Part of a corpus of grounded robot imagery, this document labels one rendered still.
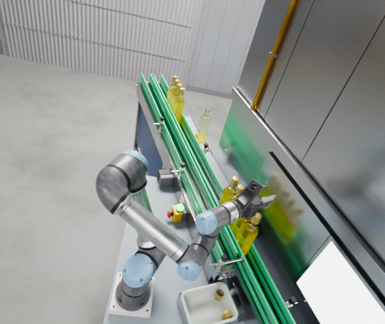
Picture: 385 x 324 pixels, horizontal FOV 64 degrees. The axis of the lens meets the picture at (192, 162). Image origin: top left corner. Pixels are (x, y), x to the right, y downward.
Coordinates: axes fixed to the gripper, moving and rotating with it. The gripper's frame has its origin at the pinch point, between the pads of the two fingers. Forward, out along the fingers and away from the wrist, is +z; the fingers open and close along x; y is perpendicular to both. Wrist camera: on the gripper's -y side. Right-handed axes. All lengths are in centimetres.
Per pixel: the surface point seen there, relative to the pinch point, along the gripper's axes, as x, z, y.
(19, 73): -370, -23, 132
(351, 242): 33.3, 3.9, -4.9
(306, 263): 26.0, 5.2, 19.9
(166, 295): -3, -37, 57
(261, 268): 13.9, -0.5, 37.8
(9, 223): -136, -85, 132
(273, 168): -11.6, 16.0, 3.2
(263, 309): 27.6, -11.8, 39.7
